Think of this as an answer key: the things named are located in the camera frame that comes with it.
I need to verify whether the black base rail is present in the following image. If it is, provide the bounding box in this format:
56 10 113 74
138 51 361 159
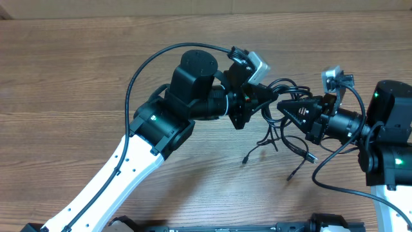
103 213 366 232

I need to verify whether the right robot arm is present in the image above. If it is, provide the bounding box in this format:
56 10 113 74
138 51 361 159
277 80 411 231

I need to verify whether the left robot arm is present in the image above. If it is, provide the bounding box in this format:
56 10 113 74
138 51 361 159
24 46 275 231

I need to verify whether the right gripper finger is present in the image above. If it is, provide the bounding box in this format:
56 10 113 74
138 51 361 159
280 106 322 133
277 96 322 110

